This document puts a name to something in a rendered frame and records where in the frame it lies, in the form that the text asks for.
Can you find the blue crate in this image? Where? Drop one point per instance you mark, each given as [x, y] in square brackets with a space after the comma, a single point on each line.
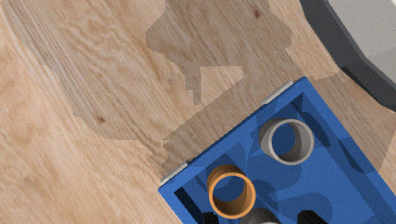
[337, 181]

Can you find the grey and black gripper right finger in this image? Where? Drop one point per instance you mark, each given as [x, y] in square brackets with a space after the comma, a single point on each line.
[309, 217]

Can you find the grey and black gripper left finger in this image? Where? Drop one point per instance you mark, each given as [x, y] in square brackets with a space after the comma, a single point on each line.
[210, 218]

